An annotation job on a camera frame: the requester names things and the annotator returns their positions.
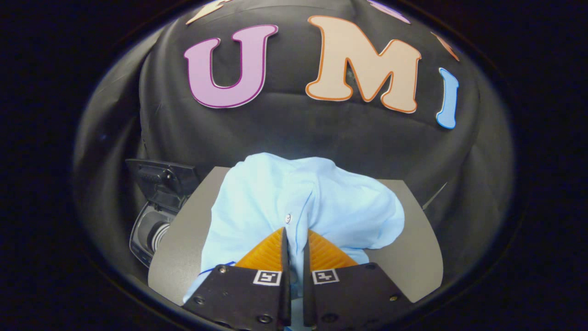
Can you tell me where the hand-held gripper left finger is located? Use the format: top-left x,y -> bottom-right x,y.
183,227 -> 292,331

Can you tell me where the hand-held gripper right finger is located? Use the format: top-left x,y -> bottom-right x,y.
302,229 -> 414,331

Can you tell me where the light blue shirt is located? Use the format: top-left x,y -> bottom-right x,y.
183,153 -> 406,331

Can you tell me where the black washing machine lid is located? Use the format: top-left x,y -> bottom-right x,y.
125,159 -> 199,211

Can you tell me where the grey cabinet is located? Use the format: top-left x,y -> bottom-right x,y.
148,166 -> 444,306

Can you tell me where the black backdrop cloth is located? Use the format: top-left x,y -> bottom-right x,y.
73,0 -> 515,285

